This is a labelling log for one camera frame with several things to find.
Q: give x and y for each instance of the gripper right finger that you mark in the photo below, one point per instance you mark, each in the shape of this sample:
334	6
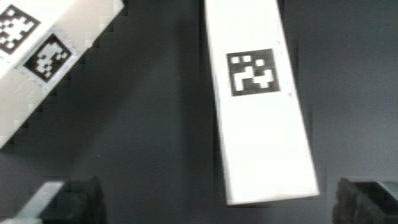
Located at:
366	202

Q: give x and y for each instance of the white desk leg left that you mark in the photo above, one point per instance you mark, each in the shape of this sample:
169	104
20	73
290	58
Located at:
48	31

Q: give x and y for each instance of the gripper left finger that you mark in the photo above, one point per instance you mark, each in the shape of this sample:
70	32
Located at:
66	203

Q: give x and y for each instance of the white desk leg with tag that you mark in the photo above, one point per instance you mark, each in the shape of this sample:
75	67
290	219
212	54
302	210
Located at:
267	162

